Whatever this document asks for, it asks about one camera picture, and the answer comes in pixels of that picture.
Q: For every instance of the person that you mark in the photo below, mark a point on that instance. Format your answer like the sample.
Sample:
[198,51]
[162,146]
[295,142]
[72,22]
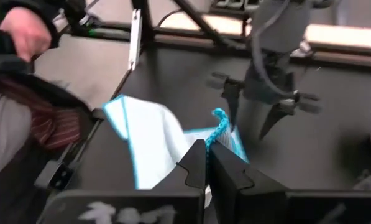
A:
[8,130]

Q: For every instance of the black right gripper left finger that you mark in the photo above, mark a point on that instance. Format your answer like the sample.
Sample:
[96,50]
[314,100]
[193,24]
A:
[126,205]

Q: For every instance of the person's hand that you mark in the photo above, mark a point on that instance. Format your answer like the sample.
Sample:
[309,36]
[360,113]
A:
[26,34]

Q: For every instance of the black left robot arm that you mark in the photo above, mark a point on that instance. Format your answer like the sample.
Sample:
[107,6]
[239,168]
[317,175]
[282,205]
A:
[281,28]

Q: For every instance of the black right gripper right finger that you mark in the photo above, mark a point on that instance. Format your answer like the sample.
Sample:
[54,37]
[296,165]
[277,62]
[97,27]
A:
[266,205]

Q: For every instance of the silver metal bracket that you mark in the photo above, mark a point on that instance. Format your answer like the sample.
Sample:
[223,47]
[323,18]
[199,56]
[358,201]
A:
[135,40]

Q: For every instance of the light blue microfiber towel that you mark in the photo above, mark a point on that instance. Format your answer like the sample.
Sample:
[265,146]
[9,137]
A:
[154,143]

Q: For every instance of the black aluminium rig frame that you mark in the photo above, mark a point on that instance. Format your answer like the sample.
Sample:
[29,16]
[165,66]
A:
[204,28]

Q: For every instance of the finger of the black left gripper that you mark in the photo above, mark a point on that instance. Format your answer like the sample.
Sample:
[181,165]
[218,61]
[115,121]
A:
[276,119]
[235,102]

